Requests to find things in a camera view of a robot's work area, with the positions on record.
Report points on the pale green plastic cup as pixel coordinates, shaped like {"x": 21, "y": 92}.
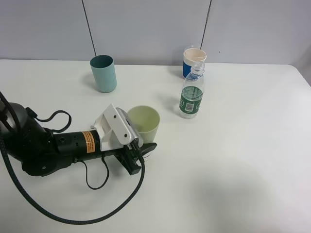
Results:
{"x": 146, "y": 120}

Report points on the teal plastic cup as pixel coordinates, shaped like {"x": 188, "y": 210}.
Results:
{"x": 103, "y": 70}

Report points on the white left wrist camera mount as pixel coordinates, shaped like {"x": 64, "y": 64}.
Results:
{"x": 115, "y": 129}

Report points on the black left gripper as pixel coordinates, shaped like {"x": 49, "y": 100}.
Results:
{"x": 128, "y": 156}

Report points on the blue and white paper cup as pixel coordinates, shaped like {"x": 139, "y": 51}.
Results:
{"x": 190, "y": 56}

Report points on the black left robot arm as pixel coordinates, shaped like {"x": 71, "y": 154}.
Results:
{"x": 43, "y": 151}

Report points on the clear water bottle green label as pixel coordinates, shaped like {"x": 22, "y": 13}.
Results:
{"x": 192, "y": 91}

